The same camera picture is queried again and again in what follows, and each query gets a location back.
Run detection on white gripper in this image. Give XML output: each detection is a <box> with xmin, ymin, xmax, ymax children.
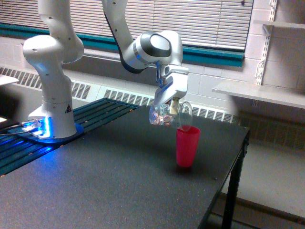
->
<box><xmin>154</xmin><ymin>64</ymin><xmax>189</xmax><ymax>115</ymax></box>

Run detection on clear glass measuring cup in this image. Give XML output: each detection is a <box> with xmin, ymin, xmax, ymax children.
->
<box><xmin>149</xmin><ymin>102</ymin><xmax>193</xmax><ymax>132</ymax></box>

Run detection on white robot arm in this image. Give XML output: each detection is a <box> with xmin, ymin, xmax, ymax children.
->
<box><xmin>23</xmin><ymin>0</ymin><xmax>189</xmax><ymax>139</ymax></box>

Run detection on pink plastic cup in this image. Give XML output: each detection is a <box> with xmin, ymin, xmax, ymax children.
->
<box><xmin>176</xmin><ymin>126</ymin><xmax>201</xmax><ymax>167</ymax></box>

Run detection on white baseboard radiator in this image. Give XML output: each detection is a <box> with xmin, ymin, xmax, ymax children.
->
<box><xmin>0</xmin><ymin>65</ymin><xmax>239</xmax><ymax>124</ymax></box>

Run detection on white window blinds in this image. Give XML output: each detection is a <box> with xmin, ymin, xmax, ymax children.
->
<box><xmin>0</xmin><ymin>0</ymin><xmax>254</xmax><ymax>50</ymax></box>

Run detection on black table leg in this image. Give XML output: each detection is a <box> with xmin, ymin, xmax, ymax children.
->
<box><xmin>222</xmin><ymin>130</ymin><xmax>250</xmax><ymax>229</ymax></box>

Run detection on white object at left edge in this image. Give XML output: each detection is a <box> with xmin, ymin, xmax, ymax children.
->
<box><xmin>0</xmin><ymin>74</ymin><xmax>19</xmax><ymax>86</ymax></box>

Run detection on lower white wall shelf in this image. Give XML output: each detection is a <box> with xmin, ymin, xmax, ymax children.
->
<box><xmin>212</xmin><ymin>81</ymin><xmax>305</xmax><ymax>109</ymax></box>

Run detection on white wall shelf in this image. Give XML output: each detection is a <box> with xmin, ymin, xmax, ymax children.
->
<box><xmin>254</xmin><ymin>20</ymin><xmax>305</xmax><ymax>29</ymax></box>
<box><xmin>212</xmin><ymin>81</ymin><xmax>305</xmax><ymax>109</ymax></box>

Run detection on white shelf bracket rail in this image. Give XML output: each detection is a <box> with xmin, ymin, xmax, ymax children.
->
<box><xmin>255</xmin><ymin>0</ymin><xmax>277</xmax><ymax>85</ymax></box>

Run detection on upper white wall shelf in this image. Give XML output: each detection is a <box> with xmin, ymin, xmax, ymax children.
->
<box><xmin>254</xmin><ymin>20</ymin><xmax>305</xmax><ymax>29</ymax></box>

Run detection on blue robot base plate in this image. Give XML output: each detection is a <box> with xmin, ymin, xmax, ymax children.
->
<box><xmin>17</xmin><ymin>124</ymin><xmax>84</xmax><ymax>146</ymax></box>

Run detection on blue slatted rail platform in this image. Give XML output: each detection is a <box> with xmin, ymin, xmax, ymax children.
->
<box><xmin>0</xmin><ymin>99</ymin><xmax>139</xmax><ymax>176</ymax></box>

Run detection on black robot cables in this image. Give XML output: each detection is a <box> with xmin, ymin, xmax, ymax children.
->
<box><xmin>0</xmin><ymin>121</ymin><xmax>31</xmax><ymax>136</ymax></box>

